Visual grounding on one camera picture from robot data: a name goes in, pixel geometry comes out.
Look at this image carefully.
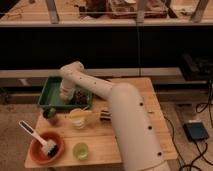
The grey blue towel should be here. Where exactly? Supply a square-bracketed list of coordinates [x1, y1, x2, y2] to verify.
[60, 92, 74, 102]

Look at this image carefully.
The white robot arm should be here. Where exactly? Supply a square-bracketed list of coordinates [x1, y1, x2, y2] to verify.
[59, 61, 170, 171]

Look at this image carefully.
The green plastic tray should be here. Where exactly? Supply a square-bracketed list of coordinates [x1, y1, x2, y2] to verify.
[38, 76, 92, 111]

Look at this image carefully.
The brown pinecone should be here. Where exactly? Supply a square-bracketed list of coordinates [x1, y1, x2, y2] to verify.
[75, 91, 87, 105]

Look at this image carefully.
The black striped block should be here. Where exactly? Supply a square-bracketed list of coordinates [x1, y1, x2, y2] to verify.
[99, 110, 111, 121]

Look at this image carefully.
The yellow measuring cup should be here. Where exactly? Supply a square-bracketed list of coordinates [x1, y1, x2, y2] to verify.
[67, 108, 92, 129]

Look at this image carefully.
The wooden table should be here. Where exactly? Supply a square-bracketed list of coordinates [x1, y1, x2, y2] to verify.
[25, 78, 177, 168]

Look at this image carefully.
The dark green small cup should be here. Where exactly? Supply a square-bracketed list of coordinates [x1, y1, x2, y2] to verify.
[43, 107, 58, 125]

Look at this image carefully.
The green plastic cup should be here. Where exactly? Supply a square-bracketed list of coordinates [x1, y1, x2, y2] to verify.
[73, 142, 89, 160]

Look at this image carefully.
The white dish brush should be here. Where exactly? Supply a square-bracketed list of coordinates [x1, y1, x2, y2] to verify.
[19, 120, 58, 157]

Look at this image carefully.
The orange bowl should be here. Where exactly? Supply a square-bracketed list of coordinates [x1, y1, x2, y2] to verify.
[29, 131, 65, 165]

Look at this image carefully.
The black foot pedal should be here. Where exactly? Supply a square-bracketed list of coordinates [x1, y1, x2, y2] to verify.
[183, 122, 209, 141]

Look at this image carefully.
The black floor cable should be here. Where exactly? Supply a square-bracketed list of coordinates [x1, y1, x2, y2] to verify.
[163, 79, 213, 171]

